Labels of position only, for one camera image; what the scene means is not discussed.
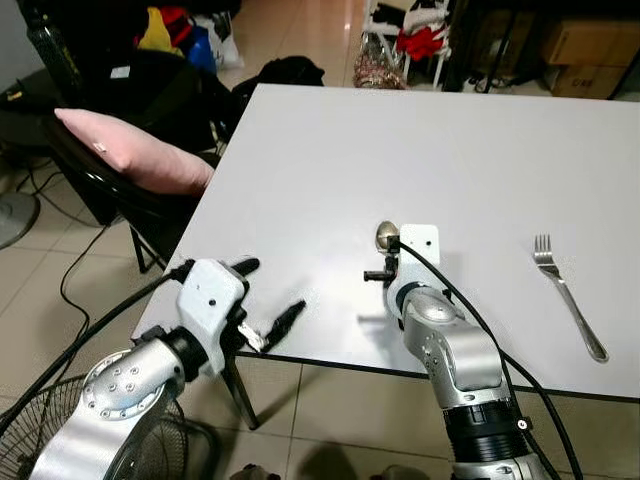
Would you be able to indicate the white rack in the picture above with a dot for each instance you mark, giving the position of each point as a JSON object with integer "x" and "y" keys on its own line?
{"x": 440, "y": 45}

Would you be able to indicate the pink pillow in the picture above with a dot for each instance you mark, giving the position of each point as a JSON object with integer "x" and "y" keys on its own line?
{"x": 140, "y": 155}

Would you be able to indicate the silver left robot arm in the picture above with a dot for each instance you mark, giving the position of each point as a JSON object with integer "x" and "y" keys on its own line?
{"x": 110, "y": 400}

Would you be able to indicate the black chair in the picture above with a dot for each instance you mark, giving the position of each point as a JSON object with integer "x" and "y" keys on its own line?
{"x": 150, "y": 210}

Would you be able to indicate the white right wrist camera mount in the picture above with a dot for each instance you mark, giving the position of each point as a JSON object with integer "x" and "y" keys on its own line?
{"x": 418, "y": 265}

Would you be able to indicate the black bag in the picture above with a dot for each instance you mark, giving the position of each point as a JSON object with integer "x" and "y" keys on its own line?
{"x": 290, "y": 75}

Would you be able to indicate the blue bag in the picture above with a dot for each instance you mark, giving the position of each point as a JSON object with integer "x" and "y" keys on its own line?
{"x": 203, "y": 52}

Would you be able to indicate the silver metal fork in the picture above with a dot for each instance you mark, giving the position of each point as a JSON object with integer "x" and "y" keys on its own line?
{"x": 565, "y": 290}

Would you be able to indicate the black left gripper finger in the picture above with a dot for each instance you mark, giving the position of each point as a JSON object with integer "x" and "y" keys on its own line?
{"x": 246, "y": 266}
{"x": 285, "y": 320}

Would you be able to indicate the small cardboard box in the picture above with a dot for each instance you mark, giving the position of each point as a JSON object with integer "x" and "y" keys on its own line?
{"x": 578, "y": 82}

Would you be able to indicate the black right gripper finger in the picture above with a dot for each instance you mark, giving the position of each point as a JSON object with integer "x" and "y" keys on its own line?
{"x": 375, "y": 274}

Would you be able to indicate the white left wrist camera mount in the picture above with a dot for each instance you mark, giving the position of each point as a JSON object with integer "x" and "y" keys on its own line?
{"x": 212, "y": 300}

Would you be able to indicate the patterned bag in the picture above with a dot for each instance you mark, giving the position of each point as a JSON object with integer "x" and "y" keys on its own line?
{"x": 378, "y": 72}

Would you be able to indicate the black table leg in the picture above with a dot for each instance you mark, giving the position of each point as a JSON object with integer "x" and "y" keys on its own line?
{"x": 242, "y": 395}

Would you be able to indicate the white fan base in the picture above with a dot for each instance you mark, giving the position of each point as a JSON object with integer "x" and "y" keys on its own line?
{"x": 15, "y": 220}

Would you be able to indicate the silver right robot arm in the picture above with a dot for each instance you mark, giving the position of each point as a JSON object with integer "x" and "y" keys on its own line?
{"x": 450, "y": 350}

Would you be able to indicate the red cloth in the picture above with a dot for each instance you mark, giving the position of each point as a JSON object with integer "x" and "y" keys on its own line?
{"x": 420, "y": 42}

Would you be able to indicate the yellow cloth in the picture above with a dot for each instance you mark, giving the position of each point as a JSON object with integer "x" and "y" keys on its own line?
{"x": 157, "y": 35}

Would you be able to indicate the large cardboard box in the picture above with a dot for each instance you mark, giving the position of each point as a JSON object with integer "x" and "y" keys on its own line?
{"x": 590, "y": 42}

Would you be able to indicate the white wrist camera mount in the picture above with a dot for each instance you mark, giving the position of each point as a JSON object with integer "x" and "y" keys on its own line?
{"x": 418, "y": 265}
{"x": 212, "y": 300}

